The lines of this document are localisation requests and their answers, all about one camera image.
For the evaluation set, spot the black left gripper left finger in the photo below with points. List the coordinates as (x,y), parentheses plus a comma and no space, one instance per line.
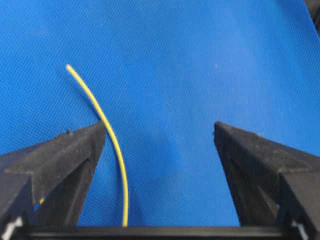
(46,184)

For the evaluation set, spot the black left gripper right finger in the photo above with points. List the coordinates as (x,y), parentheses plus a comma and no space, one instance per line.
(271,184)

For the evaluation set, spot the blue table cloth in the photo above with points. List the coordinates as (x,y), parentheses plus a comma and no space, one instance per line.
(163,71)

